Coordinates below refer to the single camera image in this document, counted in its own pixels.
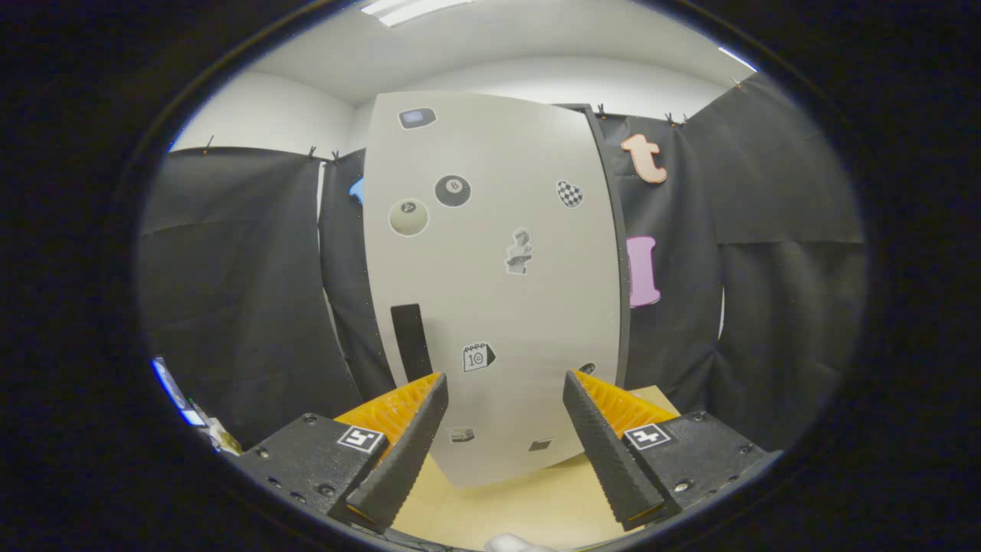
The grey shoe cabinet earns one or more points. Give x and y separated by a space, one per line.
625 307

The small ceiling light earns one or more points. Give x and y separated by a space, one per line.
737 59

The blue and white object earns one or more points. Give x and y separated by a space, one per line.
175 391

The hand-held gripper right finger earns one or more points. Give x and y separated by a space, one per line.
602 452

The long ceiling light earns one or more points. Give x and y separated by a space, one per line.
414 9

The black backdrop cloth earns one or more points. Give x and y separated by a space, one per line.
230 291

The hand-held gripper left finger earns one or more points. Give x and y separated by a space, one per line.
414 452

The white printed package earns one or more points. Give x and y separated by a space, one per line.
222 438

